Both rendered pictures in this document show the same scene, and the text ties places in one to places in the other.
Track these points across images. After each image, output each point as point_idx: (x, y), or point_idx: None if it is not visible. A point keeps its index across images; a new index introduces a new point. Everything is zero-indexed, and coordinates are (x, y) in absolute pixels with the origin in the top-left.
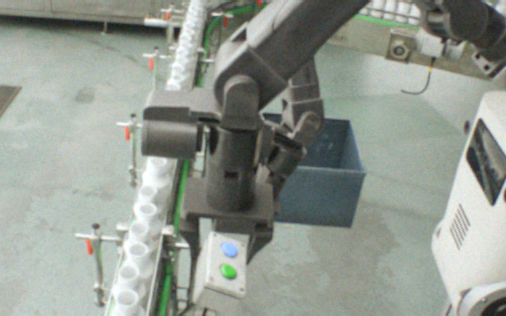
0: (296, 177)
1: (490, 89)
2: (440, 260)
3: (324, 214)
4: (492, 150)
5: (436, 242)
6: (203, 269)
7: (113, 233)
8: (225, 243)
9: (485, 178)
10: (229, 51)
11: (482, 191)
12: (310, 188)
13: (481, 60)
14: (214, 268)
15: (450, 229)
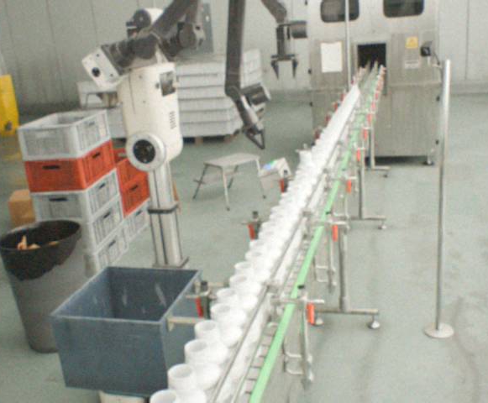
0: (169, 280)
1: None
2: (172, 148)
3: (142, 316)
4: (168, 75)
5: (168, 148)
6: (284, 166)
7: None
8: (270, 164)
9: (170, 87)
10: (285, 6)
11: (171, 94)
12: (155, 290)
13: (126, 70)
14: (279, 160)
15: (170, 128)
